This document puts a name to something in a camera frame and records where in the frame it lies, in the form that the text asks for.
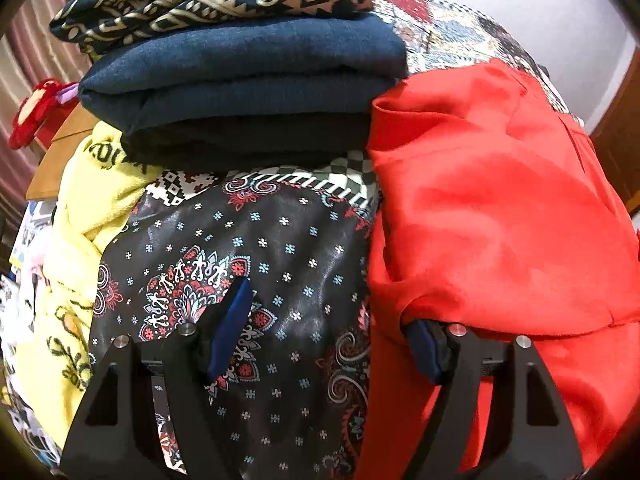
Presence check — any red zip jacket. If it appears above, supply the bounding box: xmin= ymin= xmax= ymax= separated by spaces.
xmin=356 ymin=60 xmax=639 ymax=479

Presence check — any patchwork patterned bedspread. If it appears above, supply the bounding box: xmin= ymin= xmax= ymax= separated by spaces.
xmin=86 ymin=0 xmax=584 ymax=480

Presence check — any yellow printed cloth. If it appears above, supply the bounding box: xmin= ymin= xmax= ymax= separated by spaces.
xmin=15 ymin=122 xmax=162 ymax=448

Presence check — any wooden bedside table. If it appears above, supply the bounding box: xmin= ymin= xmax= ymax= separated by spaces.
xmin=25 ymin=104 xmax=99 ymax=200

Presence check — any wooden door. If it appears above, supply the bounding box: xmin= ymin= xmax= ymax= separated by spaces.
xmin=591 ymin=48 xmax=640 ymax=216

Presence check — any navy folded garment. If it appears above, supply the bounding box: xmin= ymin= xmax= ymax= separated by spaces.
xmin=79 ymin=13 xmax=408 ymax=172

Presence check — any striped red curtain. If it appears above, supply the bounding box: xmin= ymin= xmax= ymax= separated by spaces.
xmin=1 ymin=0 xmax=89 ymax=224

